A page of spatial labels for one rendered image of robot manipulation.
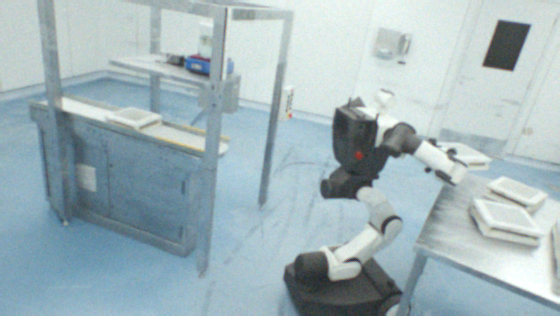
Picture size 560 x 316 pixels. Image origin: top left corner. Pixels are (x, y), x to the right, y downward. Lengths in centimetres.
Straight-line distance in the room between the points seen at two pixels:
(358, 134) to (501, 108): 435
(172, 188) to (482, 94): 460
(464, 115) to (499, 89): 53
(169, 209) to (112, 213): 49
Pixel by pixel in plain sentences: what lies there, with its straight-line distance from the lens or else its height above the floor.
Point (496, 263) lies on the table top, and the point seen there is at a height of 83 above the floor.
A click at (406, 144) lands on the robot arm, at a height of 117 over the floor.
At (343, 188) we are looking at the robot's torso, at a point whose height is 83.
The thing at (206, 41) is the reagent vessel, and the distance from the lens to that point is 216.
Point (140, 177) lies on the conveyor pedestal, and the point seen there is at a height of 51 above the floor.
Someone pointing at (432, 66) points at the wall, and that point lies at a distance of 581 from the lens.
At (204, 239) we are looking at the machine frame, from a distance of 237.
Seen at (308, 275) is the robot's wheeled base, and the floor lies 27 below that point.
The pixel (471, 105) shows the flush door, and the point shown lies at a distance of 600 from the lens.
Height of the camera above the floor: 171
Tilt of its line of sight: 23 degrees down
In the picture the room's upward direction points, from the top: 9 degrees clockwise
